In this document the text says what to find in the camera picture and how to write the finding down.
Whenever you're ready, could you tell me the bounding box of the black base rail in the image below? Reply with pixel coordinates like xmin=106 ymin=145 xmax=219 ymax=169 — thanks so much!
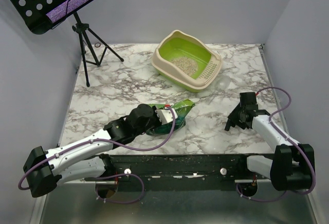
xmin=99 ymin=154 xmax=262 ymax=192

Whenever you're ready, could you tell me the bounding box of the translucent plastic scoop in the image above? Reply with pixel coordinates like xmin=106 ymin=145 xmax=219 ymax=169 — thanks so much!
xmin=206 ymin=76 xmax=231 ymax=105

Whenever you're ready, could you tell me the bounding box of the green litter bag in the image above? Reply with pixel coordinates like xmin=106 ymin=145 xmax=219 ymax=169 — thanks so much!
xmin=146 ymin=99 xmax=195 ymax=136

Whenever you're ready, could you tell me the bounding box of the microphone with purple handle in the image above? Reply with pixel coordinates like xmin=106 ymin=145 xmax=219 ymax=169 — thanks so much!
xmin=46 ymin=0 xmax=90 ymax=23

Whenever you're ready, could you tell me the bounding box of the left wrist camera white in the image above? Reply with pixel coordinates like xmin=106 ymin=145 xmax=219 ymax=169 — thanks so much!
xmin=155 ymin=109 xmax=177 ymax=125

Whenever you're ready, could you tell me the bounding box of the green beige litter box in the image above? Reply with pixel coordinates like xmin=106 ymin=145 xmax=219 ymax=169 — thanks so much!
xmin=151 ymin=30 xmax=223 ymax=92

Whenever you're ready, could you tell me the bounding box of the black binder clip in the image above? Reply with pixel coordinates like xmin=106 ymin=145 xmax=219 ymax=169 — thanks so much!
xmin=224 ymin=118 xmax=235 ymax=131

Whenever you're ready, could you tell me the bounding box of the cat litter pile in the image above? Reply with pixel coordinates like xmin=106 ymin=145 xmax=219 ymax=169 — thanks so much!
xmin=170 ymin=57 xmax=198 ymax=76

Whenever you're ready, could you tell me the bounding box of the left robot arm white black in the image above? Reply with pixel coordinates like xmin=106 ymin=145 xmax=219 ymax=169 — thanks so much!
xmin=23 ymin=104 xmax=165 ymax=198

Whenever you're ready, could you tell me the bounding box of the black music stand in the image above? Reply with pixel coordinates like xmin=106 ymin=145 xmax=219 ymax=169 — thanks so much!
xmin=0 ymin=0 xmax=124 ymax=88

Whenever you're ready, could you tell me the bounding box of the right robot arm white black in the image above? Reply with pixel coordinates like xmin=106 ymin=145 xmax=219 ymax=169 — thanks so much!
xmin=225 ymin=92 xmax=316 ymax=194

